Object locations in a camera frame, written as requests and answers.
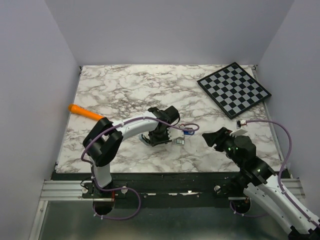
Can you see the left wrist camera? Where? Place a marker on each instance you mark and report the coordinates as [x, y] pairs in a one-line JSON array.
[[174, 133]]

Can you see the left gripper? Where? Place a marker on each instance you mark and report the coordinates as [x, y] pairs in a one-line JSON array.
[[154, 142]]

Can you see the aluminium rail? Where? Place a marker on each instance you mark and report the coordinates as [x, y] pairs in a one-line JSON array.
[[62, 190]]

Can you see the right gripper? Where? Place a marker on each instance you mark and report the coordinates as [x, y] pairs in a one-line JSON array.
[[218, 137]]

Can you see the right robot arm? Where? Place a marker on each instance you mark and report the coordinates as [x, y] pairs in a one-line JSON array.
[[260, 183]]

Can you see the silver staple strips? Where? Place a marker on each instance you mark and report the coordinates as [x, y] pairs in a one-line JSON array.
[[178, 142]]

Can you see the black grey checkerboard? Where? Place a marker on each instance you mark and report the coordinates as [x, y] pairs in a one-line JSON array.
[[233, 89]]

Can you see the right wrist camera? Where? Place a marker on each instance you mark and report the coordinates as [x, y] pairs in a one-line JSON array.
[[240, 128]]

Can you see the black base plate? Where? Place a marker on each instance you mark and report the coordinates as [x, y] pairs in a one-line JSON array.
[[157, 190]]

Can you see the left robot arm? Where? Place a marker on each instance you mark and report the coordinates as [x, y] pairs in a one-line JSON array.
[[104, 140]]

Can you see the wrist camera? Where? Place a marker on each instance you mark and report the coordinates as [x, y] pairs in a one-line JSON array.
[[174, 133], [240, 128]]

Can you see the orange marker pen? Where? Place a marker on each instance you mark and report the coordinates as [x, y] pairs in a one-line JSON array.
[[75, 109]]

